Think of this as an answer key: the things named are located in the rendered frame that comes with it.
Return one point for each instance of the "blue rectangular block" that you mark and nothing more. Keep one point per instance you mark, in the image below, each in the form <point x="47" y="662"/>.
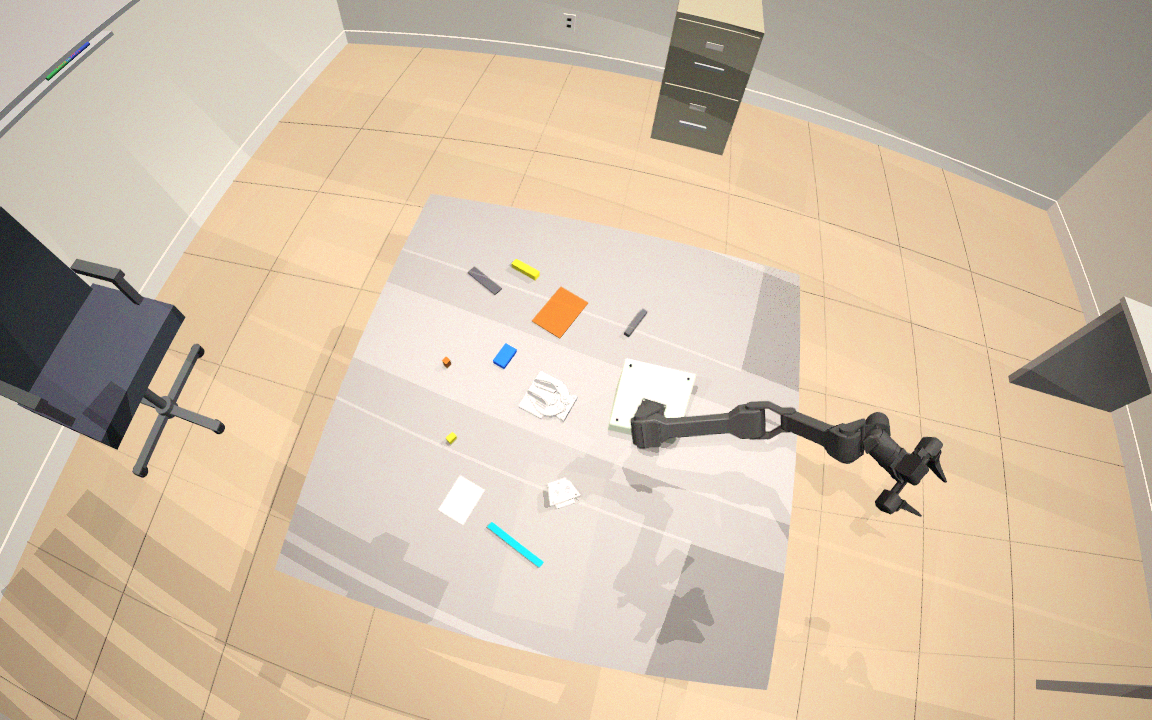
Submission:
<point x="504" y="356"/>

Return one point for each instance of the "yellow rectangular block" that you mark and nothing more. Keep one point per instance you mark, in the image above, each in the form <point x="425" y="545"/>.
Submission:
<point x="525" y="269"/>

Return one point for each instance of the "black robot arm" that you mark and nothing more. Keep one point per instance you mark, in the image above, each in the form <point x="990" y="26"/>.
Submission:
<point x="843" y="442"/>

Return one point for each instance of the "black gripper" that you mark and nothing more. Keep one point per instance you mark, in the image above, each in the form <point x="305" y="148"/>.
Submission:
<point x="890" y="501"/>

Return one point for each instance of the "orange flat plate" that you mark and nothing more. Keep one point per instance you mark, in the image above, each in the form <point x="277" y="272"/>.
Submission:
<point x="560" y="312"/>

